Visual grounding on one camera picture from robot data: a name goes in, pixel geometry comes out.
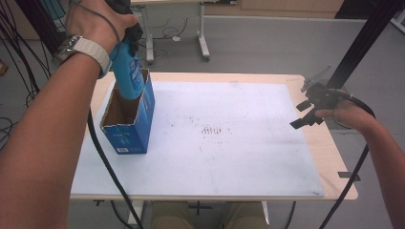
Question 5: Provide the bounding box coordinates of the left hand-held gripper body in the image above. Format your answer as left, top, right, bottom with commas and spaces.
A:
104, 0, 139, 28

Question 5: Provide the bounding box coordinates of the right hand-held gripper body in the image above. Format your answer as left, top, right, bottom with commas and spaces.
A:
300, 64, 344, 112

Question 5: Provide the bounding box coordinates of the blue bottle with white cap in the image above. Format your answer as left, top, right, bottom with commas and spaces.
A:
109, 39, 145, 101

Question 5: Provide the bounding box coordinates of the blue cardboard box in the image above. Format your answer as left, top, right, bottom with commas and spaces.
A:
98, 68, 157, 156

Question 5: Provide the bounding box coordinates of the person's left hand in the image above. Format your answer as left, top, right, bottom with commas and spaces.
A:
65, 0, 140, 55

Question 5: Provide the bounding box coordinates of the person's right hand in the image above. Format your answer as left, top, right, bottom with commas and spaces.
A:
313, 99, 377, 135

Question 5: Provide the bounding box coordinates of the grey partition panel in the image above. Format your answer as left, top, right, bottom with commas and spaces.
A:
202, 14, 368, 76

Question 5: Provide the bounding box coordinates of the black tape strip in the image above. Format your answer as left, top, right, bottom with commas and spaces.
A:
337, 171, 362, 182

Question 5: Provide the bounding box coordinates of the white table mat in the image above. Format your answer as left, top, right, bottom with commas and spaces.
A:
70, 80, 326, 198

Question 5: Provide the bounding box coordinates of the black tape cross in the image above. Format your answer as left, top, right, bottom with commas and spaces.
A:
186, 200, 213, 217

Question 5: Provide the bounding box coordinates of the white table leg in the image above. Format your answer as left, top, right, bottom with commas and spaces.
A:
126, 199, 146, 227

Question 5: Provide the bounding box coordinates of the thin grey cable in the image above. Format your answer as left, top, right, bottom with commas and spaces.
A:
65, 0, 122, 45

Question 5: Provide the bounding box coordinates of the wristwatch with beige strap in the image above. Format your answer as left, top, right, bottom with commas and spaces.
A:
52, 33, 113, 79

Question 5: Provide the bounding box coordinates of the white background table frame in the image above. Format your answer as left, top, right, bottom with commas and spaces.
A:
130, 0, 212, 66

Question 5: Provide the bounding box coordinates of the black metal frame post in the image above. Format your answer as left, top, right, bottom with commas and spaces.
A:
14, 0, 70, 58
327, 0, 403, 92

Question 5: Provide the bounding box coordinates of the thick black right gripper cable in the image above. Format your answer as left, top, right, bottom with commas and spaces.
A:
317, 88, 377, 229

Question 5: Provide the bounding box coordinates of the tangle of black floor cables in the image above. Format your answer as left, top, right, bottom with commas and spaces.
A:
0, 0, 53, 151

